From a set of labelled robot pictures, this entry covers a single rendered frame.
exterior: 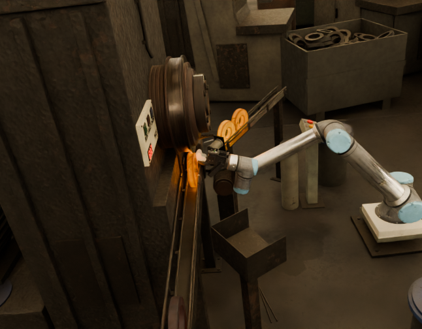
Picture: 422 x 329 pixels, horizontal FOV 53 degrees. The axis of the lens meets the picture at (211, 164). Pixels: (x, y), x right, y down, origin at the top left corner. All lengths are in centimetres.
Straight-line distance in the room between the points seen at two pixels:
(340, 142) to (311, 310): 91
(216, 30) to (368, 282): 309
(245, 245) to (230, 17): 314
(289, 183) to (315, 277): 71
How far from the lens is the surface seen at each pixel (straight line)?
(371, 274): 271
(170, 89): 187
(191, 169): 215
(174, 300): 156
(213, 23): 473
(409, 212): 259
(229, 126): 267
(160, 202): 182
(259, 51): 470
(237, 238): 198
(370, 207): 292
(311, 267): 270
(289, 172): 296
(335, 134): 227
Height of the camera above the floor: 188
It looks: 30 degrees down
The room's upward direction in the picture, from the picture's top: 8 degrees counter-clockwise
